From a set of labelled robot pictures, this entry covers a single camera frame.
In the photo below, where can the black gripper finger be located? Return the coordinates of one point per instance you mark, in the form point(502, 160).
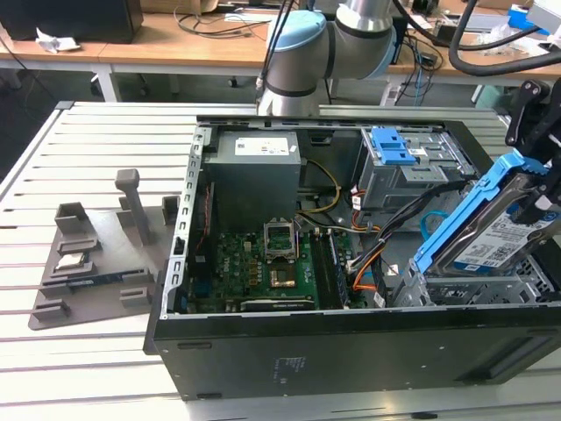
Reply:
point(541, 197)
point(528, 109)

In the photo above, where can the hard disk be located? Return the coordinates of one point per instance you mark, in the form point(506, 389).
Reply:
point(495, 245)

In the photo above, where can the grey metal disk bay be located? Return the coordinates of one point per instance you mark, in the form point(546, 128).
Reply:
point(482, 291)

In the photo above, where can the pale green cabinet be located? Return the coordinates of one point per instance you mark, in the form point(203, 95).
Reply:
point(491, 98)

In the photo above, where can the clear plastic bag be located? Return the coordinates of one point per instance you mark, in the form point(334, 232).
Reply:
point(504, 37)

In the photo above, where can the blue and white box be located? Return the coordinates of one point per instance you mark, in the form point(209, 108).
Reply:
point(519, 17)

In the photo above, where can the grey flat tray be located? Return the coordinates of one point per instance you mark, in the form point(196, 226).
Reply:
point(488, 22)

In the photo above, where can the black pen holder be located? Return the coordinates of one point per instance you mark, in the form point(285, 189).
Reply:
point(442, 35)

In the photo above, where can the white power strip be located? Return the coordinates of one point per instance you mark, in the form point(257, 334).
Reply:
point(391, 97)

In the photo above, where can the blue drive latch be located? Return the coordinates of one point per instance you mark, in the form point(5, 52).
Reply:
point(388, 151)

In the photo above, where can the grey metal drive cage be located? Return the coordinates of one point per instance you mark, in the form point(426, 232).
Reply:
point(394, 188)

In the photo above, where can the installed RAM stick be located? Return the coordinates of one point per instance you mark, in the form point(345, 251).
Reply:
point(339, 276)

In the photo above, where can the black PC case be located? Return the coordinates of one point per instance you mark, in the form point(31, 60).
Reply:
point(350, 359)

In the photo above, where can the grey power supply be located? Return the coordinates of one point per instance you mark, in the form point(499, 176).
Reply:
point(254, 184)

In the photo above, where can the green motherboard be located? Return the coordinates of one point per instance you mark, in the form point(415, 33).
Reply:
point(245, 263)

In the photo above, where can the long wooden desk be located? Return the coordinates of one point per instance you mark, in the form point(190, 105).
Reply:
point(175, 48)

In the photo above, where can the grey parts rack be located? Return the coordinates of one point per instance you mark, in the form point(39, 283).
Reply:
point(109, 263)

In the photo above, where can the blue RAM stick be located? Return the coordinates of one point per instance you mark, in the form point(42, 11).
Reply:
point(105, 278)

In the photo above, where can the large black box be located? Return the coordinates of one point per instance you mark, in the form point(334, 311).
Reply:
point(66, 19)

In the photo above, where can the silver CPU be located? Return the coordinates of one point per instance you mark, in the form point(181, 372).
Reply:
point(70, 262)

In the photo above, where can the crumpled white paper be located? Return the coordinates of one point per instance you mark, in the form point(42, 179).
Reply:
point(52, 43)

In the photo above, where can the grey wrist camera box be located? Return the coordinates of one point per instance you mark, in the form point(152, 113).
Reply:
point(545, 13)

